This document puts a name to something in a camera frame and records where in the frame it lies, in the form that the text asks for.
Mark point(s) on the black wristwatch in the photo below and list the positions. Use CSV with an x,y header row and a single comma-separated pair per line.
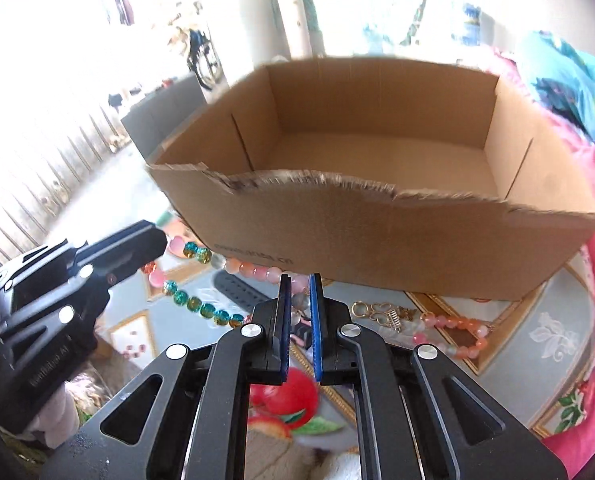
x,y
247,297

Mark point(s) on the dark grey cabinet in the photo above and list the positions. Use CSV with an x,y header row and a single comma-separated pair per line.
x,y
160,113

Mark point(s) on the brown cardboard box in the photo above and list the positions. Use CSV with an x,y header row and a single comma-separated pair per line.
x,y
385,172

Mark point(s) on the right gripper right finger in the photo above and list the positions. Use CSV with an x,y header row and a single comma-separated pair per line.
x,y
331,360

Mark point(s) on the floral fruit-print bedsheet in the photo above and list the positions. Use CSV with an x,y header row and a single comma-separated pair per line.
x,y
301,429

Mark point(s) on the gold clasp earring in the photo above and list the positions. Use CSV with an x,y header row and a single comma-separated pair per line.
x,y
387,315

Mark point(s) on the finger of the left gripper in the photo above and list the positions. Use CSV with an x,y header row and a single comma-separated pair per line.
x,y
121,254

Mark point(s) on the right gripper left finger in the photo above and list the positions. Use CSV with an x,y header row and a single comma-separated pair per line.
x,y
269,360

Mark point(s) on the bicycle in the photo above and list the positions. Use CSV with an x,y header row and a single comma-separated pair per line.
x,y
203,61

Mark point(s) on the blue patterned pillow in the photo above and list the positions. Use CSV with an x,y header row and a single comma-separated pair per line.
x,y
563,78

